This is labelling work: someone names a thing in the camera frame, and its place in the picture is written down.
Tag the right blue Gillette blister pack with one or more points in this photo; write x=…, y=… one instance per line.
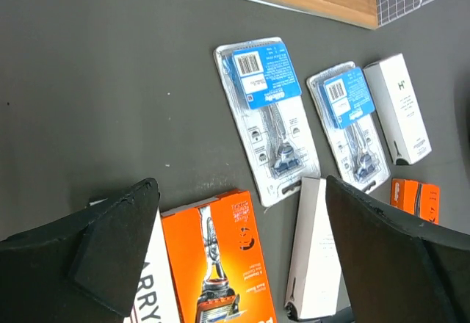
x=345, y=107

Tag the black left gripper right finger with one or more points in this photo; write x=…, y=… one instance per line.
x=397, y=267

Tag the left orange Gillette Fusion box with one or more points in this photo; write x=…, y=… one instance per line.
x=217, y=262

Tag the white Harry's logo box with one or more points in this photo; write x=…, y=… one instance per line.
x=155, y=300

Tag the blue gillette blister pack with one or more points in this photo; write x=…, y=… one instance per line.
x=345, y=107
x=265, y=98

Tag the right orange Gillette Fusion box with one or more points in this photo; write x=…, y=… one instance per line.
x=416, y=198

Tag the left blue Gillette blister pack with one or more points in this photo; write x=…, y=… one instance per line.
x=265, y=98

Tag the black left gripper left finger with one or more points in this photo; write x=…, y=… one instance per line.
x=84, y=267

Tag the orange gillette fusion box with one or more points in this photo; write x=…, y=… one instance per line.
x=416, y=198
x=217, y=262

